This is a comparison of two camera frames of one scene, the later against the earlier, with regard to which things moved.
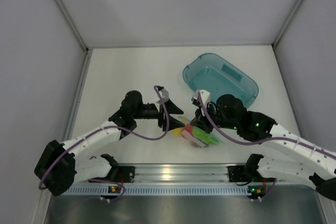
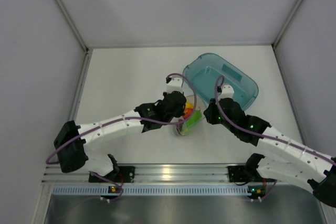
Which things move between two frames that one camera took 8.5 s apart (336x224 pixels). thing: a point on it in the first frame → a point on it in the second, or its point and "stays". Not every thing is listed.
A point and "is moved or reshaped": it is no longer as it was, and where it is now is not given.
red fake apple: (189, 128) → (187, 113)
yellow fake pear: (177, 131) → (189, 105)
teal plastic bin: (208, 72) stays
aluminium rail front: (182, 174) stays
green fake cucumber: (208, 138) is moved or reshaped
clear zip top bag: (196, 135) is moved or reshaped
